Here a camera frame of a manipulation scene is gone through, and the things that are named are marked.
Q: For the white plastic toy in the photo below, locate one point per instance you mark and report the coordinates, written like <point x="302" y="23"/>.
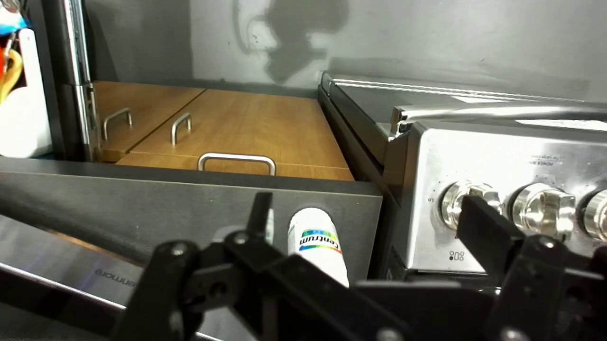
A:
<point x="21" y="120"/>

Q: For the white pill bottle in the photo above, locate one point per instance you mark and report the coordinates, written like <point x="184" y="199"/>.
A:
<point x="315" y="239"/>

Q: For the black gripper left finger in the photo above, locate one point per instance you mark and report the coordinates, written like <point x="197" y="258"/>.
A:
<point x="252" y="296"/>

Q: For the narrow wooden drawer panel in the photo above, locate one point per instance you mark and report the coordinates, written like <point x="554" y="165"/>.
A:
<point x="304" y="165"/>

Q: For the stainless gas stove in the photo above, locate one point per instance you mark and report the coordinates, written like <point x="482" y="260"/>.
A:
<point x="429" y="157"/>

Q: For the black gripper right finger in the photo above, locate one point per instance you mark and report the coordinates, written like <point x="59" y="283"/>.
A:
<point x="550" y="290"/>

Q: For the wooden base cabinet door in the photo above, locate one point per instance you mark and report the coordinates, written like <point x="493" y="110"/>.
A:
<point x="152" y="106"/>
<point x="252" y="120"/>

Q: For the silver stove knob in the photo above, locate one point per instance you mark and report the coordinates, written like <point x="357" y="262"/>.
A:
<point x="598" y="216"/>
<point x="543" y="211"/>
<point x="452" y="201"/>

